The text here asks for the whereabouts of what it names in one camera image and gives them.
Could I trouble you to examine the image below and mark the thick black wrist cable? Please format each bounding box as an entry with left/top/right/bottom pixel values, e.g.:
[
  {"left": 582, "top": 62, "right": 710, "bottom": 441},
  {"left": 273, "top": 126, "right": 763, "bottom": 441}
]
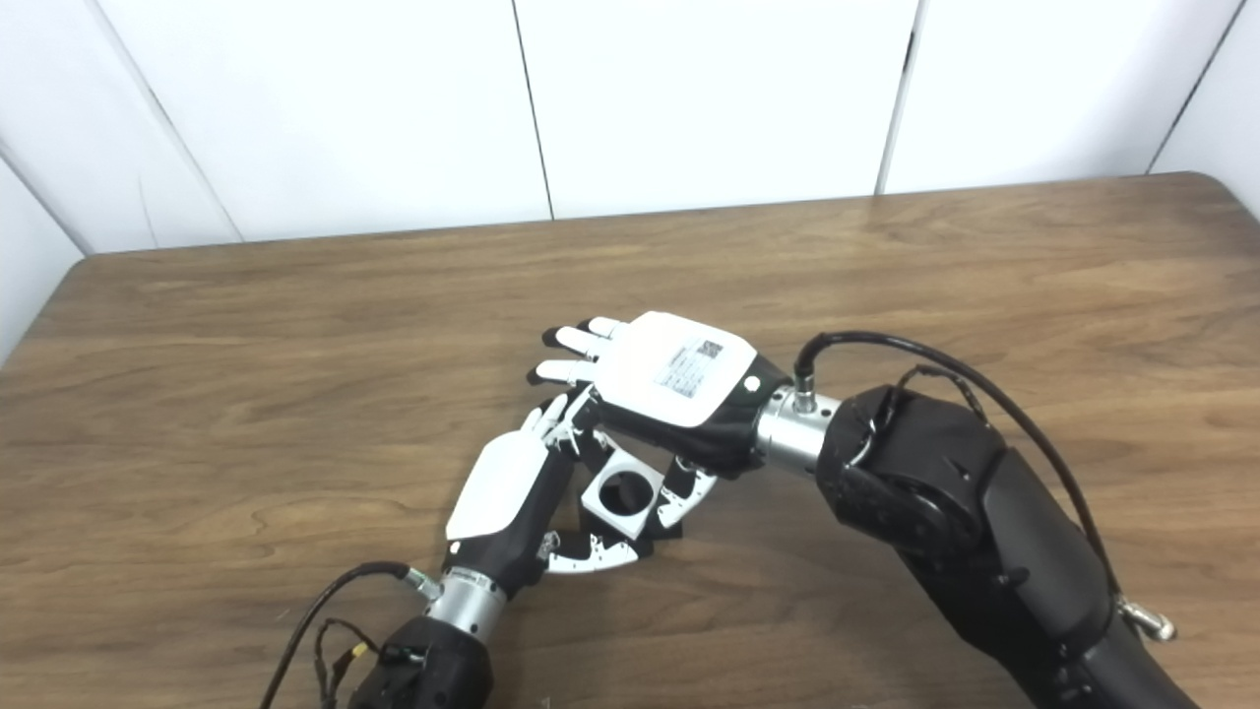
[
  {"left": 793, "top": 331, "right": 1177, "bottom": 641},
  {"left": 261, "top": 561, "right": 444, "bottom": 709}
]

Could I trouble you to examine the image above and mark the white and black right hand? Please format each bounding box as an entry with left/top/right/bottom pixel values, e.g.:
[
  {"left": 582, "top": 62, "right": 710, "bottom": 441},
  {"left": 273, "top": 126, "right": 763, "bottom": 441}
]
[{"left": 527, "top": 311, "right": 793, "bottom": 533}]

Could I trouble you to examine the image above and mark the thick black left wrist cable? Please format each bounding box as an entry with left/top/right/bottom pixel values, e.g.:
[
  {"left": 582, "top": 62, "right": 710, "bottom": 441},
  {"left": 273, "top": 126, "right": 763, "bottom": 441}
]
[{"left": 261, "top": 561, "right": 444, "bottom": 709}]

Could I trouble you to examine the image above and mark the white and black left hand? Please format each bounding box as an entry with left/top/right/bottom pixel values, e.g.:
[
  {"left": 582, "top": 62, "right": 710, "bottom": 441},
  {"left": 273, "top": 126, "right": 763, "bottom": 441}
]
[{"left": 443, "top": 389, "right": 651, "bottom": 597}]

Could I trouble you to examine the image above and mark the white square piece with hole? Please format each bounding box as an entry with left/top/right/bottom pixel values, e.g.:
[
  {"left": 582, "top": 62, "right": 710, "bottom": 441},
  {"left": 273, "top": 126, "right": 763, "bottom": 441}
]
[{"left": 580, "top": 448, "right": 666, "bottom": 541}]

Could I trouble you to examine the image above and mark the thick black right wrist cable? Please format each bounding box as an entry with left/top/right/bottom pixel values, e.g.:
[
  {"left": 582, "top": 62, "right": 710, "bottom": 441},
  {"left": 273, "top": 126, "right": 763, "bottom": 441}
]
[{"left": 793, "top": 331, "right": 1177, "bottom": 641}]

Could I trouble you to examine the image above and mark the thin right arm wire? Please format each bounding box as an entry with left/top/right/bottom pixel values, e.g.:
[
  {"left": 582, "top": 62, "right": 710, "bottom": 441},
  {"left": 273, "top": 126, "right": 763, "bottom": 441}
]
[{"left": 851, "top": 364, "right": 990, "bottom": 466}]

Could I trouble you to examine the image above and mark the thin arm wire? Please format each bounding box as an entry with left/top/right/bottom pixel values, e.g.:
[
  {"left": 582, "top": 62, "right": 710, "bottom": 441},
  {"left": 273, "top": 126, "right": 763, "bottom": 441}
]
[
  {"left": 313, "top": 618, "right": 424, "bottom": 705},
  {"left": 851, "top": 364, "right": 990, "bottom": 466}
]

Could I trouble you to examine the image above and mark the thin left arm wire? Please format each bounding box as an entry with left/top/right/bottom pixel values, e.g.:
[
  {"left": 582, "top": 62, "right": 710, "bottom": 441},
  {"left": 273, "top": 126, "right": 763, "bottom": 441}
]
[{"left": 313, "top": 618, "right": 424, "bottom": 705}]

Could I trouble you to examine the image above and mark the black peg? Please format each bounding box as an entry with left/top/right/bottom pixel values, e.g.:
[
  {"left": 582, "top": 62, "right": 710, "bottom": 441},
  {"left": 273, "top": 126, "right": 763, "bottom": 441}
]
[{"left": 566, "top": 471, "right": 683, "bottom": 564}]

